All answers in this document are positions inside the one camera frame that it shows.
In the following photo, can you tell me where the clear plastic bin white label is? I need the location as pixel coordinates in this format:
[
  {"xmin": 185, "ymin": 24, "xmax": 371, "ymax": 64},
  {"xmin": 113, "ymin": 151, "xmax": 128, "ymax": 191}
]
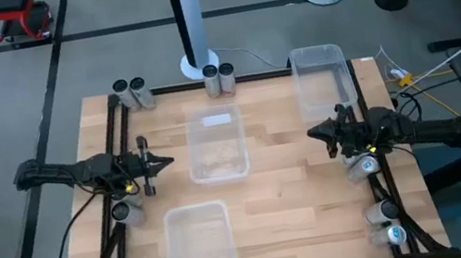
[{"xmin": 179, "ymin": 100, "xmax": 254, "ymax": 189}]

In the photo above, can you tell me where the red black rolling stool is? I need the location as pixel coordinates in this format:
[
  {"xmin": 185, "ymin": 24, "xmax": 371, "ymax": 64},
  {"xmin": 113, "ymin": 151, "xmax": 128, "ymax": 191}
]
[{"xmin": 0, "ymin": 0, "xmax": 57, "ymax": 47}]

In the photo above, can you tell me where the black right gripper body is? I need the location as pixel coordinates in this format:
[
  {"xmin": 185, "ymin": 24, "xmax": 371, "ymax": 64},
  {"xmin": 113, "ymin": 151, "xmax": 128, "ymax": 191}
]
[{"xmin": 322, "ymin": 99, "xmax": 377, "ymax": 158}]

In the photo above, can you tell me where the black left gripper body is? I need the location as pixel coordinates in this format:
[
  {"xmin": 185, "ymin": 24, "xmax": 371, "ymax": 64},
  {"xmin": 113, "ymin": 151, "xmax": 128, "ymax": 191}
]
[{"xmin": 113, "ymin": 133, "xmax": 158, "ymax": 203}]

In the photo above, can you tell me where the yellow plug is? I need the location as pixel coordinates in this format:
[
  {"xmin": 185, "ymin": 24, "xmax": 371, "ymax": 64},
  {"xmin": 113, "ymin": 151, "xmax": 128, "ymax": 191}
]
[{"xmin": 396, "ymin": 72, "xmax": 416, "ymax": 89}]

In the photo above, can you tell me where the white power adapter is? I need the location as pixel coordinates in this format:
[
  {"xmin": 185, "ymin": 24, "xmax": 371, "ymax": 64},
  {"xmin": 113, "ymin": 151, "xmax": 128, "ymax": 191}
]
[{"xmin": 388, "ymin": 65, "xmax": 411, "ymax": 81}]

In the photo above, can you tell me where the grey fan cable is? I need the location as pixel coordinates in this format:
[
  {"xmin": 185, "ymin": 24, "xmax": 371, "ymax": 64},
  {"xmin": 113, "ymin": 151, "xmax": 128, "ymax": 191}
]
[{"xmin": 210, "ymin": 35, "xmax": 293, "ymax": 80}]

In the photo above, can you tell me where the black aluminium table frame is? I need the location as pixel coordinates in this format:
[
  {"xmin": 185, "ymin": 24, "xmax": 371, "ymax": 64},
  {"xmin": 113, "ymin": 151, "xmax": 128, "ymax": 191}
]
[{"xmin": 31, "ymin": 41, "xmax": 455, "ymax": 258}]

